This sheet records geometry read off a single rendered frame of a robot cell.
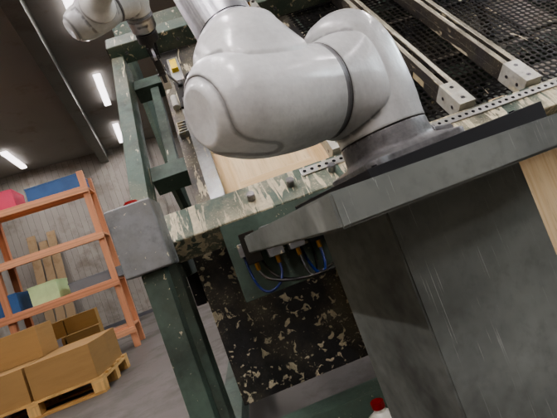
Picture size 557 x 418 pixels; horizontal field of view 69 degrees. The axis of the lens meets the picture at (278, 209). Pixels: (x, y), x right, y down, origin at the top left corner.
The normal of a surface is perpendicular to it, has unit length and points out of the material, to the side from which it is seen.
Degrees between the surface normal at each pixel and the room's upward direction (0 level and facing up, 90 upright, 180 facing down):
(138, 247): 90
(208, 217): 54
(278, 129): 139
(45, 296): 90
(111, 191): 90
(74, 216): 90
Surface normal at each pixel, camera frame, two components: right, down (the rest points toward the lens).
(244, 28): 0.08, -0.46
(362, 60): 0.41, -0.25
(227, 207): -0.14, -0.62
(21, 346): 0.14, -0.11
